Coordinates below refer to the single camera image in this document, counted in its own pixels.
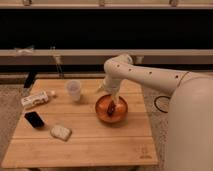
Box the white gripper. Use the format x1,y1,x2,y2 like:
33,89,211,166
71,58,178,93
101,77,121,117

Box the black eraser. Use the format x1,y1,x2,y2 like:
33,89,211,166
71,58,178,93
24,112,44,128

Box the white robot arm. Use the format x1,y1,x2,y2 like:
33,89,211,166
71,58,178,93
103,54,213,171

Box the orange bowl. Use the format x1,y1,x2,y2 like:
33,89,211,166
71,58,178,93
95,95,128,124

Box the clear plastic cup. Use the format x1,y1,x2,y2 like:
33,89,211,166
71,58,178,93
66,80,81,102

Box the wooden table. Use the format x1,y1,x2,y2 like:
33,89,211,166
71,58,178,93
2,79,158,168

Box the white sponge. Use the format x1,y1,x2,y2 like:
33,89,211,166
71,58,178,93
50,125,72,141

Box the black cable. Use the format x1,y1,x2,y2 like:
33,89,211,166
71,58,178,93
153,94,172,114

